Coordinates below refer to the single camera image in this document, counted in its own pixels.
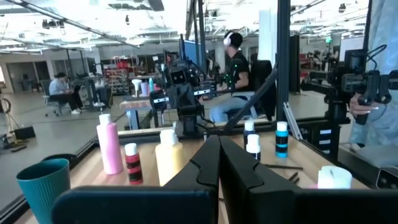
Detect small dark blue paint bottle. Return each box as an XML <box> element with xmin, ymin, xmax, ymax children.
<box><xmin>243</xmin><ymin>120</ymin><xmax>256</xmax><ymax>150</ymax></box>

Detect black box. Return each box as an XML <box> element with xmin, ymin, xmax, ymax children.
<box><xmin>14</xmin><ymin>126</ymin><xmax>37</xmax><ymax>141</ymax></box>

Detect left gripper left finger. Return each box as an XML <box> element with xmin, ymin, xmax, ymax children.
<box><xmin>51</xmin><ymin>135</ymin><xmax>221</xmax><ymax>224</ymax></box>

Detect black office chair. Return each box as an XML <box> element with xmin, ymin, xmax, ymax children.
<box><xmin>228</xmin><ymin>59</ymin><xmax>278</xmax><ymax>121</ymax></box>

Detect large pink paint bottle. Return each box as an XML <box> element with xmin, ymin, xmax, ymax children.
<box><xmin>307</xmin><ymin>165</ymin><xmax>353</xmax><ymax>190</ymax></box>
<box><xmin>96</xmin><ymin>113</ymin><xmax>124</xmax><ymax>175</ymax></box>

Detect loose paintbrushes on table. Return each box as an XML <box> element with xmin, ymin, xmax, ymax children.
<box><xmin>263</xmin><ymin>163</ymin><xmax>304</xmax><ymax>170</ymax></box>

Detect person's hand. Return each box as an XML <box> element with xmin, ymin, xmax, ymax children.
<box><xmin>348</xmin><ymin>92</ymin><xmax>381</xmax><ymax>118</ymax></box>

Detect large yellow paint bottle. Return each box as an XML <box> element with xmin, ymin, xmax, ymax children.
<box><xmin>155</xmin><ymin>129</ymin><xmax>185</xmax><ymax>187</ymax></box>

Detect wooden table blue legs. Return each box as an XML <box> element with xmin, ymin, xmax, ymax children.
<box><xmin>119</xmin><ymin>95</ymin><xmax>175</xmax><ymax>131</ymax></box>

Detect small white black-striped paint bottle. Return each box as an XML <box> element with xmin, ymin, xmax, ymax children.
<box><xmin>246</xmin><ymin>134</ymin><xmax>262</xmax><ymax>162</ymax></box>

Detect white mushroom lamp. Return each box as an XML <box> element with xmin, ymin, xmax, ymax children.
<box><xmin>131</xmin><ymin>78</ymin><xmax>143</xmax><ymax>98</ymax></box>

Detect small teal paint bottle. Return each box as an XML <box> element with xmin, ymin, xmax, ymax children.
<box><xmin>275</xmin><ymin>121</ymin><xmax>289</xmax><ymax>159</ymax></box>

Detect white aluminium extrusion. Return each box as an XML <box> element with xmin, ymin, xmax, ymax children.
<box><xmin>282</xmin><ymin>101</ymin><xmax>303</xmax><ymax>141</ymax></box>

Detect person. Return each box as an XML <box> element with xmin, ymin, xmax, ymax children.
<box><xmin>49</xmin><ymin>72</ymin><xmax>83</xmax><ymax>115</ymax></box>
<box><xmin>208</xmin><ymin>30</ymin><xmax>256</xmax><ymax>123</ymax></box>
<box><xmin>347</xmin><ymin>0</ymin><xmax>398</xmax><ymax>170</ymax></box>

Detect grey office chair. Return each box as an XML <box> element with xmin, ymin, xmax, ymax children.
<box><xmin>39</xmin><ymin>79</ymin><xmax>71</xmax><ymax>118</ymax></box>

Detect red storage shelf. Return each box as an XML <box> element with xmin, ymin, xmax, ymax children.
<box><xmin>103</xmin><ymin>55</ymin><xmax>131</xmax><ymax>96</ymax></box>

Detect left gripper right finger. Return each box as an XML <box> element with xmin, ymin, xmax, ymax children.
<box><xmin>219</xmin><ymin>136</ymin><xmax>398</xmax><ymax>224</ymax></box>

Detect teal ribbed plastic cup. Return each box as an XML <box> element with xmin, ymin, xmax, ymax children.
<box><xmin>16</xmin><ymin>158</ymin><xmax>71</xmax><ymax>224</ymax></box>

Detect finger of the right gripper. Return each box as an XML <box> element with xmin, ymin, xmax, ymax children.
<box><xmin>186</xmin><ymin>83</ymin><xmax>215</xmax><ymax>108</ymax></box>
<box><xmin>149</xmin><ymin>85</ymin><xmax>187</xmax><ymax>111</ymax></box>

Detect small red paint bottle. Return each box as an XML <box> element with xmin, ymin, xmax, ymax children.
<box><xmin>124</xmin><ymin>142</ymin><xmax>144</xmax><ymax>185</ymax></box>

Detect blue partition panel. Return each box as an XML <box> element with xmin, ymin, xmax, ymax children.
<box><xmin>179</xmin><ymin>39</ymin><xmax>201</xmax><ymax>68</ymax></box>

